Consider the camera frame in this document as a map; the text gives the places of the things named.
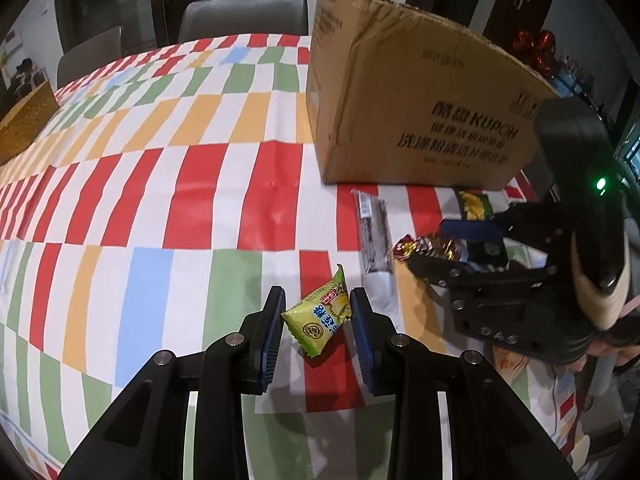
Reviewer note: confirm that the red foil balloons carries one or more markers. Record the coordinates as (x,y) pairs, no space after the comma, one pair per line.
(536,47)

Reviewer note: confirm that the long dark purple packet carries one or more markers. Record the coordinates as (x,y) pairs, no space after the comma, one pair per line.
(372,232)

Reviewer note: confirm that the grey dining chair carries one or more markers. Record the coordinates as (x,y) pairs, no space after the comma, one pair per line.
(245,17)
(90,55)

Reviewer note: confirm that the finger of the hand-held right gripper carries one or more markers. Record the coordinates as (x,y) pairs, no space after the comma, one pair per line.
(470,230)
(435,266)

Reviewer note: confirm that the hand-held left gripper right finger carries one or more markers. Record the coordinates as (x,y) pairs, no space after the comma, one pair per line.
(362,345)

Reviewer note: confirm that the colourful checked tablecloth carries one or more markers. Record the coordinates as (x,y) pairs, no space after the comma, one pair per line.
(150,260)

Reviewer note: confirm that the woven straw box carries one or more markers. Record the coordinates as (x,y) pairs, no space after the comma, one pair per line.
(25,125)

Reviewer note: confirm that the dark green snack packet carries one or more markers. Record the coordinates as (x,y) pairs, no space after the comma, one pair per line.
(472,205)

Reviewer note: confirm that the person's right hand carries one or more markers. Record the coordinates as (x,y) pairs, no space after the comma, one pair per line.
(595,305)

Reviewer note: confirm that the black white figure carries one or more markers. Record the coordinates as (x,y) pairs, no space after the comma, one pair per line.
(23,71)

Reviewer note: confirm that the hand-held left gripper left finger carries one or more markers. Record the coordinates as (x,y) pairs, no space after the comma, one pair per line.
(270,341)

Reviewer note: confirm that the green yellow snack packet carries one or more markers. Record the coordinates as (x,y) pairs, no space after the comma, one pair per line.
(317,322)

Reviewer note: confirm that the brown cardboard box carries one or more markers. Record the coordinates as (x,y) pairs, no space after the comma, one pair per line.
(400,110)

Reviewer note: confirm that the red gold candy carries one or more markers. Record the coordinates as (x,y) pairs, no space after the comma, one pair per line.
(425,246)

